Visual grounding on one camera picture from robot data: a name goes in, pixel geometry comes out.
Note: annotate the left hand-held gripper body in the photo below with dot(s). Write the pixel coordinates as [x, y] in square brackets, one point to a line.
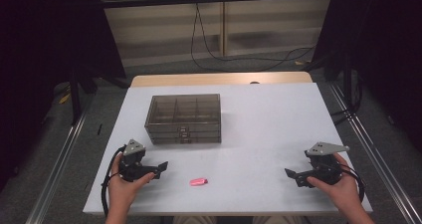
[131, 161]

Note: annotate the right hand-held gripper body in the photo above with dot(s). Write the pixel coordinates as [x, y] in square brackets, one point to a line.
[325, 167]

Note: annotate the small pink object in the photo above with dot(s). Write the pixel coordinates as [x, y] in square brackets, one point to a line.
[198, 181]

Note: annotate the smoky transparent drawer cabinet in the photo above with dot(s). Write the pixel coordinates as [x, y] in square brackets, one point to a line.
[184, 114]

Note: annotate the person's right hand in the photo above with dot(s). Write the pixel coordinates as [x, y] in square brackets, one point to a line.
[343, 190]

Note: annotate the person's left hand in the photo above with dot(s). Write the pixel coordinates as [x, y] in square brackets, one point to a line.
[121, 192]

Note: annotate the white table cover board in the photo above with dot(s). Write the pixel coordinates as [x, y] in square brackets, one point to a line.
[265, 124]

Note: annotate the person's left leg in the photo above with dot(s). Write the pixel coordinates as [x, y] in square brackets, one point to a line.
[194, 220]

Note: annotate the black metal stand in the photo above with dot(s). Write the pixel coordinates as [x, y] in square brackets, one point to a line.
[347, 84]
[75, 98]

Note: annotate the wooden table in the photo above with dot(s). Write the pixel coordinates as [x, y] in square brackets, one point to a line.
[199, 79]

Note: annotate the black curtain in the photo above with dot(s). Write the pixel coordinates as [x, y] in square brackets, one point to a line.
[381, 51]
[43, 51]

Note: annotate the metal floor rail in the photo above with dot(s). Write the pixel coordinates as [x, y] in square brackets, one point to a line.
[375, 151]
[58, 171]

